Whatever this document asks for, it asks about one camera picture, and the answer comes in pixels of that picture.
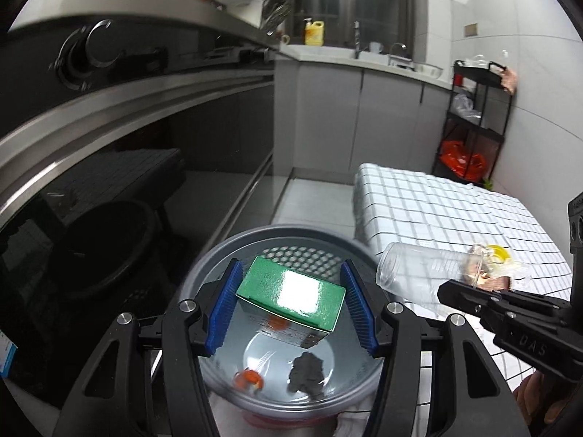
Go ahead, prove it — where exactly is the clear bag on rack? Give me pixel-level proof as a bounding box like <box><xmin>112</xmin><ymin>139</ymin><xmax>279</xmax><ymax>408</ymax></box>
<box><xmin>453</xmin><ymin>93</ymin><xmax>481</xmax><ymax>121</ymax></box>

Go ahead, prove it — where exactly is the black glass stove cabinet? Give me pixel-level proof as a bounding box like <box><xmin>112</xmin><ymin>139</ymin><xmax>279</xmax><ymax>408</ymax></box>
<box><xmin>0</xmin><ymin>16</ymin><xmax>278</xmax><ymax>401</ymax></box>

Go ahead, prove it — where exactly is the green and white carton box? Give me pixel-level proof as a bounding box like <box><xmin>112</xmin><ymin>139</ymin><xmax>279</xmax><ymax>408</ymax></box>
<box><xmin>235</xmin><ymin>256</ymin><xmax>345</xmax><ymax>349</ymax></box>

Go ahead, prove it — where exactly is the metal dish rack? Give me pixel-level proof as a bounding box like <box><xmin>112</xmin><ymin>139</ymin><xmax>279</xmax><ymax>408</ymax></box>
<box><xmin>262</xmin><ymin>0</ymin><xmax>294</xmax><ymax>37</ymax></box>

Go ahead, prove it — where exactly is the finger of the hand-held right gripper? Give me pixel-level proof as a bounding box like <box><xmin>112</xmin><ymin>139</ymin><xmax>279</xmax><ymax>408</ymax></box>
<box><xmin>437</xmin><ymin>281</ymin><xmax>499</xmax><ymax>317</ymax></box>
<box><xmin>498</xmin><ymin>289</ymin><xmax>570</xmax><ymax>312</ymax></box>

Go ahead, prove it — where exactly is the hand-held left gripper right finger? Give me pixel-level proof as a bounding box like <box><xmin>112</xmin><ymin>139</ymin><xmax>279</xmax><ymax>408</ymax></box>
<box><xmin>339</xmin><ymin>259</ymin><xmax>520</xmax><ymax>437</ymax></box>

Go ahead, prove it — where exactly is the person's right hand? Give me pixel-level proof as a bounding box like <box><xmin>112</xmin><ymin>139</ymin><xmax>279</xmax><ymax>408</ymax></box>
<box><xmin>512</xmin><ymin>371</ymin><xmax>554</xmax><ymax>426</ymax></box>

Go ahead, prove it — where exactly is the white black checked tablecloth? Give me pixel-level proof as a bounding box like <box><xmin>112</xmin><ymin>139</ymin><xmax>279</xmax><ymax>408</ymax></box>
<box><xmin>353</xmin><ymin>162</ymin><xmax>577</xmax><ymax>437</ymax></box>

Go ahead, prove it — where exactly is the black stove knob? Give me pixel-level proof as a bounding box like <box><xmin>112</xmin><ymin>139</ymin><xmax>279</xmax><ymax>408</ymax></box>
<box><xmin>55</xmin><ymin>27</ymin><xmax>98</xmax><ymax>92</ymax></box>

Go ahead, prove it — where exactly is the clear plastic cup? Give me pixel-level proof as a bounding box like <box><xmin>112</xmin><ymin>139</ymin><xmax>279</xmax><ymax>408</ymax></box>
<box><xmin>376</xmin><ymin>242</ymin><xmax>484</xmax><ymax>319</ymax></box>

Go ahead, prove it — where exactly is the yellow detergent bottle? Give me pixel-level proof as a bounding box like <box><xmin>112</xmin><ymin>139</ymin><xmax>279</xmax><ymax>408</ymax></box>
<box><xmin>304</xmin><ymin>17</ymin><xmax>326</xmax><ymax>47</ymax></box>

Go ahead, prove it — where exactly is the red plastic bag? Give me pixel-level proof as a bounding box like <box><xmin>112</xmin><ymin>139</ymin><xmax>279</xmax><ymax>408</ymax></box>
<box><xmin>462</xmin><ymin>152</ymin><xmax>486</xmax><ymax>180</ymax></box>
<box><xmin>439</xmin><ymin>140</ymin><xmax>470</xmax><ymax>176</ymax></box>

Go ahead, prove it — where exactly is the metal mixing bowl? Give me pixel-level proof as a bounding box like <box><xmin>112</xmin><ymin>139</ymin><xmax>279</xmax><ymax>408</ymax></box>
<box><xmin>412</xmin><ymin>61</ymin><xmax>443</xmax><ymax>78</ymax></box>

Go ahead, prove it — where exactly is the black metal shelf rack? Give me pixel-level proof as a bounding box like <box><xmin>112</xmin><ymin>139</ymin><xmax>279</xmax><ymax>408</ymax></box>
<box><xmin>437</xmin><ymin>59</ymin><xmax>515</xmax><ymax>187</ymax></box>

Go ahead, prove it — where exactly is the grey kitchen cabinet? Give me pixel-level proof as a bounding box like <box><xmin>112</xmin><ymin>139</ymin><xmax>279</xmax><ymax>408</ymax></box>
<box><xmin>273</xmin><ymin>46</ymin><xmax>456</xmax><ymax>187</ymax></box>

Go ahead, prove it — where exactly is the pink patterned cloth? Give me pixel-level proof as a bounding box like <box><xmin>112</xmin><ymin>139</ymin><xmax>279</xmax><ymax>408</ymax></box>
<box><xmin>498</xmin><ymin>67</ymin><xmax>520</xmax><ymax>96</ymax></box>

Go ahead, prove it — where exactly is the blue white sticker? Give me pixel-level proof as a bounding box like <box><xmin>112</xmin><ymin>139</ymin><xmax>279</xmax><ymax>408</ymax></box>
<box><xmin>0</xmin><ymin>334</ymin><xmax>19</xmax><ymax>378</ymax></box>

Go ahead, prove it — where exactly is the yellow plastic lid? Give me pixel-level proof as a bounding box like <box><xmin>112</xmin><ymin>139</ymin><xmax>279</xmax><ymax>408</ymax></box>
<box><xmin>484</xmin><ymin>245</ymin><xmax>513</xmax><ymax>265</ymax></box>

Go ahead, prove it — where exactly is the red print paper wrapper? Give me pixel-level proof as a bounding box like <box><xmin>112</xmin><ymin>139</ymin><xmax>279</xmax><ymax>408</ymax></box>
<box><xmin>465</xmin><ymin>243</ymin><xmax>490</xmax><ymax>278</ymax></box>

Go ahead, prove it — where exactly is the grey perforated plastic basket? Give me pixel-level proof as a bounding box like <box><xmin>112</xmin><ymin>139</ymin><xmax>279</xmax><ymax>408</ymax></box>
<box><xmin>175</xmin><ymin>223</ymin><xmax>397</xmax><ymax>424</ymax></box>

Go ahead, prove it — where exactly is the clear plastic bag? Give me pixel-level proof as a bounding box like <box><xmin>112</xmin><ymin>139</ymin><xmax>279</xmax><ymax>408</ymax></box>
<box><xmin>501</xmin><ymin>257</ymin><xmax>531</xmax><ymax>290</ymax></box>

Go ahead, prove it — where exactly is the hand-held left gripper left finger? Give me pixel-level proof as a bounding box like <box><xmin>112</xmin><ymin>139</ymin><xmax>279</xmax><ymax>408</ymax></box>
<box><xmin>52</xmin><ymin>259</ymin><xmax>247</xmax><ymax>437</ymax></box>

